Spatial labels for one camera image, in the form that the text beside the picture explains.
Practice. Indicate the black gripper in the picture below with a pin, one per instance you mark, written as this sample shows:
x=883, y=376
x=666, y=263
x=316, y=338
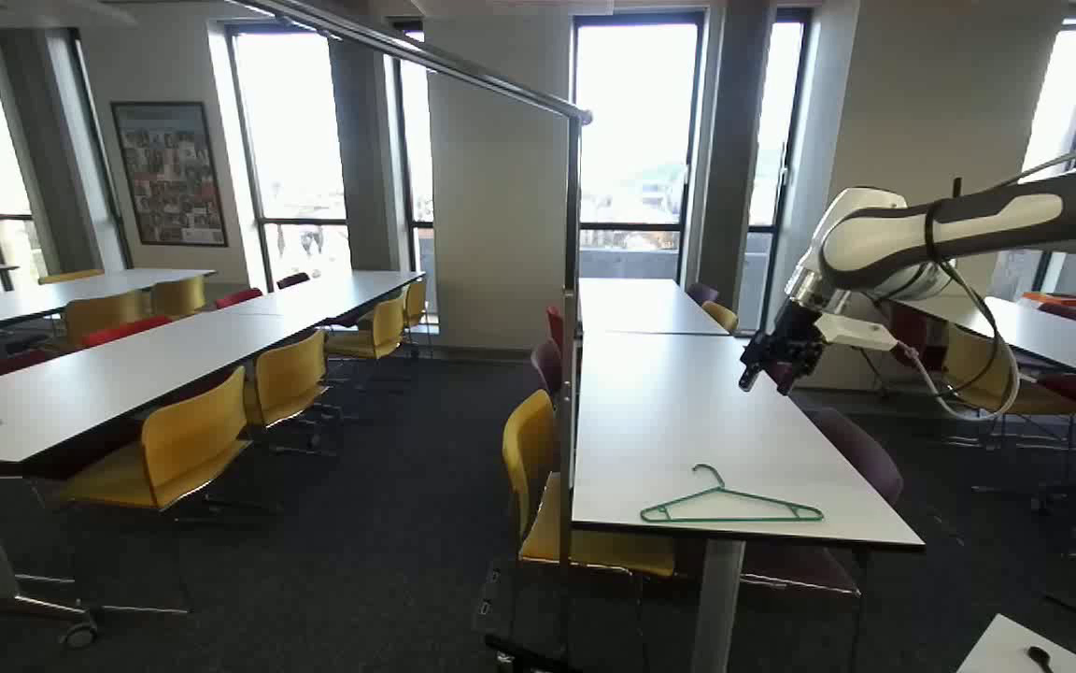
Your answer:
x=792, y=343

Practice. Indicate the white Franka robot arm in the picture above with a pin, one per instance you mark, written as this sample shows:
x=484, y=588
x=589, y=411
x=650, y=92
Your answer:
x=886, y=228

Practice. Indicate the white rectangular table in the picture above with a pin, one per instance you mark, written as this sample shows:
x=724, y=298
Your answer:
x=635, y=304
x=687, y=425
x=1061, y=338

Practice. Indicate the small white table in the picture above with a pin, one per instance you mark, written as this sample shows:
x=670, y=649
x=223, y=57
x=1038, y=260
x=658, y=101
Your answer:
x=998, y=649

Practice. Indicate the small black object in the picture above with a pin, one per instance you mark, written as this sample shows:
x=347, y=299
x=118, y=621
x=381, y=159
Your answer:
x=1038, y=660

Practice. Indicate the dark upholstered chair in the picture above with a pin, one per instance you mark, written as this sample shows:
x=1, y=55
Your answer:
x=291, y=278

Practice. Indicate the long white table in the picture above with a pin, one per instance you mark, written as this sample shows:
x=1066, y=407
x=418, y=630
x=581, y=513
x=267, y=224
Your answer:
x=54, y=298
x=127, y=366

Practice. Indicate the silver metal clothes rail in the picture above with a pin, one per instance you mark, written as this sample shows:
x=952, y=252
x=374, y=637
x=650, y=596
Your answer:
x=464, y=66

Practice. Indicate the framed colourful wall picture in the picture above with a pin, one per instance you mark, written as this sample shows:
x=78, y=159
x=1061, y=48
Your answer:
x=169, y=172

